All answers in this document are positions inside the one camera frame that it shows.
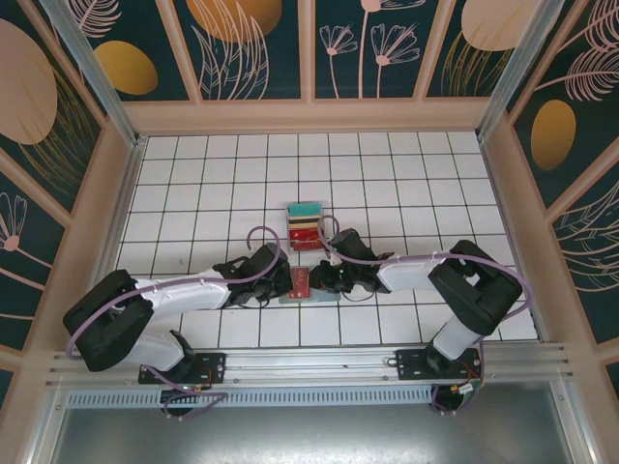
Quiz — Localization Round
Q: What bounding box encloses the white slotted cable duct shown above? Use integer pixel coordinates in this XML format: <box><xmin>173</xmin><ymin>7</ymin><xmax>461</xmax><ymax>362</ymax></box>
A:
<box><xmin>65</xmin><ymin>389</ymin><xmax>434</xmax><ymax>408</ymax></box>

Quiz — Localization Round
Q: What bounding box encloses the thin black cable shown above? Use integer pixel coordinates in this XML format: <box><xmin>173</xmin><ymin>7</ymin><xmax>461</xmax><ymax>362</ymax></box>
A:
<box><xmin>340</xmin><ymin>284</ymin><xmax>376</xmax><ymax>304</ymax></box>

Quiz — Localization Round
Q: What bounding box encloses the red credit card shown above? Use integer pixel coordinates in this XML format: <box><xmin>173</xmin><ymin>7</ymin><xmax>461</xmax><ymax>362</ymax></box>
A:
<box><xmin>288</xmin><ymin>267</ymin><xmax>310</xmax><ymax>301</ymax></box>

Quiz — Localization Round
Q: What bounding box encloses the red card white print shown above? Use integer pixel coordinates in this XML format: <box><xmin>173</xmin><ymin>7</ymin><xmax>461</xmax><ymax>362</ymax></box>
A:
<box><xmin>289</xmin><ymin>229</ymin><xmax>323</xmax><ymax>252</ymax></box>

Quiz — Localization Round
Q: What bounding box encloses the stack of coloured cards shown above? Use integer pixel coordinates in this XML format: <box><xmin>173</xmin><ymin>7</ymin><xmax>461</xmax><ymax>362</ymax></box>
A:
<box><xmin>284</xmin><ymin>198</ymin><xmax>326</xmax><ymax>255</ymax></box>

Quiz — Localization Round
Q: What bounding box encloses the aluminium rail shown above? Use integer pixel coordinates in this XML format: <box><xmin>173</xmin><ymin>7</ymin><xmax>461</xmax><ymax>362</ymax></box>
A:
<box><xmin>45</xmin><ymin>343</ymin><xmax>575</xmax><ymax>388</ymax></box>

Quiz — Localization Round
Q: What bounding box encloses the aluminium frame post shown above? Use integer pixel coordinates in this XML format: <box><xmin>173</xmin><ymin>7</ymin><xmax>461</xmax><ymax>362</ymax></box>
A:
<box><xmin>476</xmin><ymin>0</ymin><xmax>576</xmax><ymax>141</ymax></box>
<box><xmin>41</xmin><ymin>0</ymin><xmax>149</xmax><ymax>149</ymax></box>

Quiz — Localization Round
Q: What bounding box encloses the purple cable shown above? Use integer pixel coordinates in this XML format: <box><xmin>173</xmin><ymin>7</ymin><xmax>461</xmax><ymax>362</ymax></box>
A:
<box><xmin>316</xmin><ymin>215</ymin><xmax>534</xmax><ymax>320</ymax></box>
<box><xmin>431</xmin><ymin>384</ymin><xmax>473</xmax><ymax>417</ymax></box>
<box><xmin>66</xmin><ymin>225</ymin><xmax>282</xmax><ymax>360</ymax></box>
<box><xmin>147</xmin><ymin>365</ymin><xmax>229</xmax><ymax>421</ymax></box>

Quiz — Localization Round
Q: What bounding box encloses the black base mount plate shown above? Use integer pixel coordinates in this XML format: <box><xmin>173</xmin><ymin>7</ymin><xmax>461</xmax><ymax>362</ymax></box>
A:
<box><xmin>395</xmin><ymin>348</ymin><xmax>485</xmax><ymax>381</ymax></box>
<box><xmin>138</xmin><ymin>352</ymin><xmax>227</xmax><ymax>386</ymax></box>

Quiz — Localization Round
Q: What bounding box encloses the grey metal sheet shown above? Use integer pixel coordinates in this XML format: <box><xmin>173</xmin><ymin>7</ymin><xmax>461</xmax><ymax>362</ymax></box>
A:
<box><xmin>28</xmin><ymin>381</ymin><xmax>596</xmax><ymax>464</ymax></box>

